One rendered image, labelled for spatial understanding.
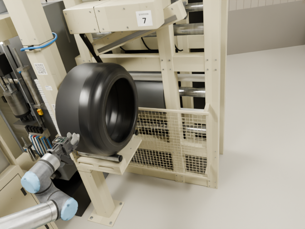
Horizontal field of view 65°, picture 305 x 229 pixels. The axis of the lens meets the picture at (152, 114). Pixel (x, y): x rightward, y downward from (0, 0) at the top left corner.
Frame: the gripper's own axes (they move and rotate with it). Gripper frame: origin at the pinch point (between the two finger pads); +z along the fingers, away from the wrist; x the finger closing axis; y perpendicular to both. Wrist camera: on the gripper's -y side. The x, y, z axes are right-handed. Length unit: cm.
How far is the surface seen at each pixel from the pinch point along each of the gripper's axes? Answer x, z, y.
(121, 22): -15, 49, 48
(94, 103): -10.1, 10.0, 16.4
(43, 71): 29.9, 22.6, 28.7
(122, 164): -11.8, 16.5, -35.7
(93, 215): 42, 21, -119
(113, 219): 21, 21, -120
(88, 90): -6.2, 13.4, 22.3
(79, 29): 15, 49, 45
